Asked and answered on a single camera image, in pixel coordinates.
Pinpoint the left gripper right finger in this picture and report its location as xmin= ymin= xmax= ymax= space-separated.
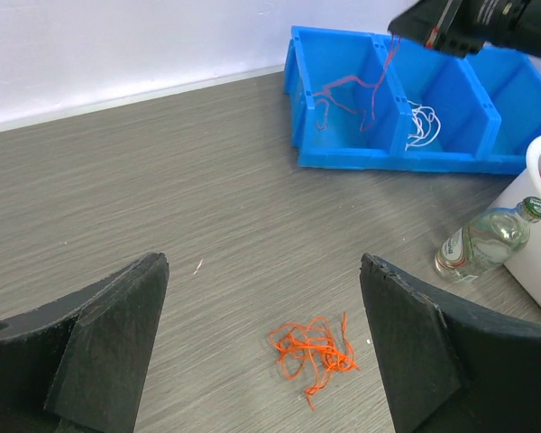
xmin=360 ymin=253 xmax=541 ymax=432

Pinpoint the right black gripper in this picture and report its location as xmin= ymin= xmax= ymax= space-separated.
xmin=388 ymin=0 xmax=484 ymax=58

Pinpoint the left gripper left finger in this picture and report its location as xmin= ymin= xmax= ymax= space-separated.
xmin=0 ymin=253 xmax=170 ymax=432

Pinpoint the white string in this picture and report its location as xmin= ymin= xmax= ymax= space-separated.
xmin=404 ymin=102 xmax=442 ymax=152

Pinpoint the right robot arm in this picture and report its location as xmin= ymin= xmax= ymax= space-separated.
xmin=388 ymin=0 xmax=541 ymax=59

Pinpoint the blue three-compartment bin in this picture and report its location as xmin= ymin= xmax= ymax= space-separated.
xmin=284 ymin=26 xmax=541 ymax=174

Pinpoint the white plastic basket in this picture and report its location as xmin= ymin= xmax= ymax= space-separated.
xmin=492 ymin=135 xmax=541 ymax=307

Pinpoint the clear glass bottle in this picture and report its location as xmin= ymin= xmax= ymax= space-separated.
xmin=435 ymin=196 xmax=541 ymax=282

